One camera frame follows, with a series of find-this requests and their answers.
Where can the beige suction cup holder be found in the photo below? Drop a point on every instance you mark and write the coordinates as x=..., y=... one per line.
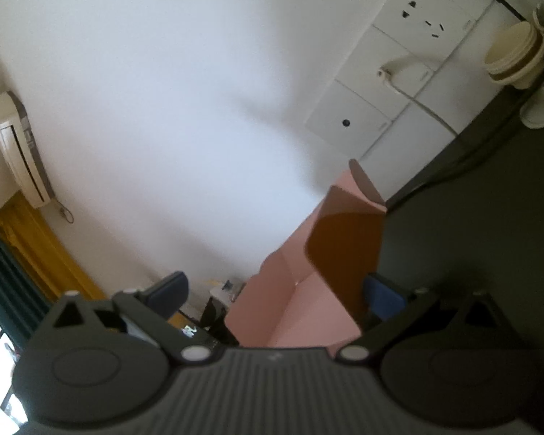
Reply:
x=517, y=59

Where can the yellow curtain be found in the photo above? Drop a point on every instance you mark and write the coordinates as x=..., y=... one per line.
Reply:
x=41, y=244

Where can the white air conditioner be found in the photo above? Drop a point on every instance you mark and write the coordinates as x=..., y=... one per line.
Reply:
x=18, y=154

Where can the white wall socket panel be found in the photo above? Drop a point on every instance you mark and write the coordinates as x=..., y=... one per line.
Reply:
x=367, y=113

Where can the green curtain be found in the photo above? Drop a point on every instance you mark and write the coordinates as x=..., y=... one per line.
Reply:
x=9, y=285

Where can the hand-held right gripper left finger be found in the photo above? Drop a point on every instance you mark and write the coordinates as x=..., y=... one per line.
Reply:
x=167, y=297

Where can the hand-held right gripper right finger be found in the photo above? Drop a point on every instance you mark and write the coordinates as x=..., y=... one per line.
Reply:
x=387, y=299

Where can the black desktop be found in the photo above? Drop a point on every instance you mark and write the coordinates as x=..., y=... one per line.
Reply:
x=458, y=235

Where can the pink cardboard box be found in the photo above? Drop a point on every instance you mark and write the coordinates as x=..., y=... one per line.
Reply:
x=294, y=308

